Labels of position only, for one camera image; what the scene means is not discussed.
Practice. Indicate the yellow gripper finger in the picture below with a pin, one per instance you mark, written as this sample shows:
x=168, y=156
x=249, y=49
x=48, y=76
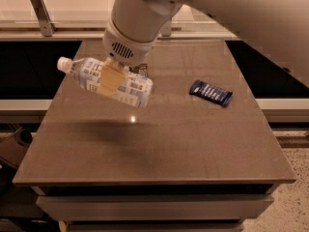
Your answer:
x=112, y=75

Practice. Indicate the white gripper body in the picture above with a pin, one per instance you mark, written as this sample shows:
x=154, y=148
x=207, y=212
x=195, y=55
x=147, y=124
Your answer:
x=128, y=47

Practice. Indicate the clear blue-labelled plastic bottle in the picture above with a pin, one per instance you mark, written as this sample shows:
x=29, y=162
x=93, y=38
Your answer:
x=134, y=91

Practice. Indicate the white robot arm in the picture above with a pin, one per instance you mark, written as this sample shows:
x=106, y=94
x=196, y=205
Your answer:
x=273, y=44

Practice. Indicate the black snack bar wrapper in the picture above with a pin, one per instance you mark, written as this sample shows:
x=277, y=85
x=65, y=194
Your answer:
x=141, y=69

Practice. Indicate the blue snack bar wrapper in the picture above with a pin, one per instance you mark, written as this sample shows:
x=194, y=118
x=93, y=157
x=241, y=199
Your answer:
x=210, y=92

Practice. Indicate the dark object at left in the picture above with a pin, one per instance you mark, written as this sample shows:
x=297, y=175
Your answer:
x=14, y=147

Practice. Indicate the grey drawer cabinet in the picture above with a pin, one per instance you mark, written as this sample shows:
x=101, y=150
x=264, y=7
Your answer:
x=151, y=213

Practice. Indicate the middle metal railing bracket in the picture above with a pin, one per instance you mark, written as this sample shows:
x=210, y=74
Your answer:
x=166, y=29

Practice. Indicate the metal railing bracket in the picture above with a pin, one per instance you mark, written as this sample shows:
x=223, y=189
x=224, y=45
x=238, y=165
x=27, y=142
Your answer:
x=46, y=25
x=166, y=29

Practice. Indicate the left metal railing bracket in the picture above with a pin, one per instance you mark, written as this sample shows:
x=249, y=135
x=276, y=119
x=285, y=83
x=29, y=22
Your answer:
x=46, y=25

